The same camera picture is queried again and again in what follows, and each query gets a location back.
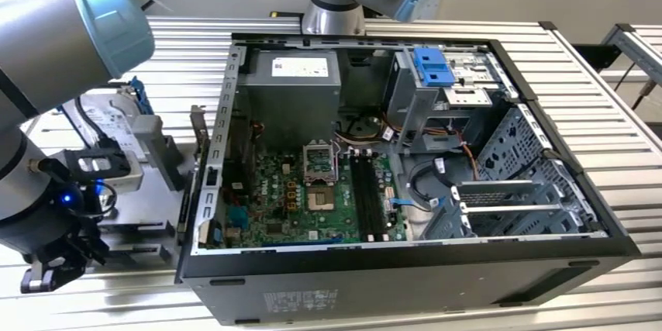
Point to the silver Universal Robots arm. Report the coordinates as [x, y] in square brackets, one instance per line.
[51, 36]

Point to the black RAM slot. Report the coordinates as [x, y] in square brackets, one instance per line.
[372, 195]
[366, 195]
[360, 195]

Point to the grey parts rack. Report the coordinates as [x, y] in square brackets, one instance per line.
[149, 207]

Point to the silver hard disk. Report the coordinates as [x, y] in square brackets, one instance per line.
[111, 121]

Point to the green motherboard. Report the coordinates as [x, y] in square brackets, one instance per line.
[273, 222]

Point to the black case fan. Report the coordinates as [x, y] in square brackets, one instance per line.
[239, 141]

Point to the blue expansion slot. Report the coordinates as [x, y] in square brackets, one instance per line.
[299, 242]

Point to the CPU socket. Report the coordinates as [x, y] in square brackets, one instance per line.
[322, 197]

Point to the grey power supply unit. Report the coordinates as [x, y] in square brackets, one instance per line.
[289, 114]

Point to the black grey PC case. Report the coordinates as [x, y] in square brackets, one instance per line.
[362, 280]

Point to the metal locking lever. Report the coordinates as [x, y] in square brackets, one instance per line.
[338, 152]

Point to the round dark case speaker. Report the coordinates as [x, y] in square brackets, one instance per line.
[364, 127]

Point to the grey metal disk bay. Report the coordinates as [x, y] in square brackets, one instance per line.
[428, 114]

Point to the blue plastic drive latch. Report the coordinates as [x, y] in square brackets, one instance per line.
[431, 71]

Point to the small aluminium slat table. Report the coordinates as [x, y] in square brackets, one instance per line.
[646, 36]

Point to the pale grey wrist camera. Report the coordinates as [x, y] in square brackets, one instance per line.
[127, 180]

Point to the graphics card with metal bracket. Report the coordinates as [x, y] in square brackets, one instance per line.
[197, 121]

